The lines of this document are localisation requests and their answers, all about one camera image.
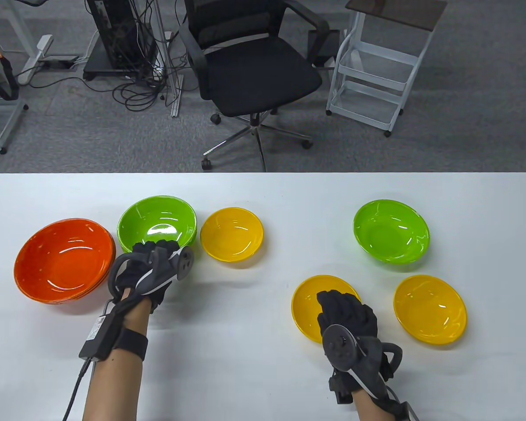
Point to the black battery box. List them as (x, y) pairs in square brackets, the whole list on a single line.
[(97, 337), (411, 414)]

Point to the black computer tower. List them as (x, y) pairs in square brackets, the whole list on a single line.
[(114, 30)]

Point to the white rolling cart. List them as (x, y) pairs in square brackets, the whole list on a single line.
[(368, 87)]

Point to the white wheeled stand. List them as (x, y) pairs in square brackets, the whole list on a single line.
[(13, 115)]

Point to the yellow bowl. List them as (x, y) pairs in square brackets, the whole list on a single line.
[(307, 302), (231, 234), (429, 309)]

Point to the aluminium frame post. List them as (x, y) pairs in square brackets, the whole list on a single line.
[(174, 87)]

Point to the person's right hand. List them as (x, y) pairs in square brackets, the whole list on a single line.
[(346, 311)]

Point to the black power strip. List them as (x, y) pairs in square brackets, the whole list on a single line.
[(59, 63)]

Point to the green bowl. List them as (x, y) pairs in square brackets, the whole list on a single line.
[(158, 219), (390, 230), (195, 232)]

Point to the white desk leg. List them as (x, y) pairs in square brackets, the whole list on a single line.
[(35, 59)]

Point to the black stand base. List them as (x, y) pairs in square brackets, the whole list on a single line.
[(98, 66)]

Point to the person's left forearm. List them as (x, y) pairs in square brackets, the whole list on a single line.
[(114, 386)]

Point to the black office chair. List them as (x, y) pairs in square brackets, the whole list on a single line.
[(258, 74)]

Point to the orange bowl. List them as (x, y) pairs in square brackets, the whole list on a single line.
[(101, 285), (65, 263), (94, 295)]

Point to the black hand tracker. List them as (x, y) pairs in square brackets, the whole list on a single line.
[(184, 263), (339, 344)]

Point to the person's right forearm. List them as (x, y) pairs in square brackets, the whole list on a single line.
[(370, 410)]

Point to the person's left hand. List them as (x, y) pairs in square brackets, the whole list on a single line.
[(136, 263)]

